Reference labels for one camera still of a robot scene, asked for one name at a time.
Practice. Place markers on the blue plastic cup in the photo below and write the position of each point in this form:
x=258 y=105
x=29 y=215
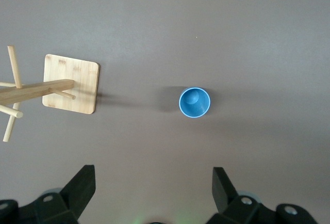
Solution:
x=194 y=105

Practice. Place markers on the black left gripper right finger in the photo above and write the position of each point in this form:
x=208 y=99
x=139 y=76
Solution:
x=245 y=211

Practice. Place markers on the wooden mug tree stand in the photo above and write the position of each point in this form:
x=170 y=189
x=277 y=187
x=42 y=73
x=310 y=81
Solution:
x=74 y=79

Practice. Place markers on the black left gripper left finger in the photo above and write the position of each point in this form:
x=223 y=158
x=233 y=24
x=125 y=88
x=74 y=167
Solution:
x=51 y=208

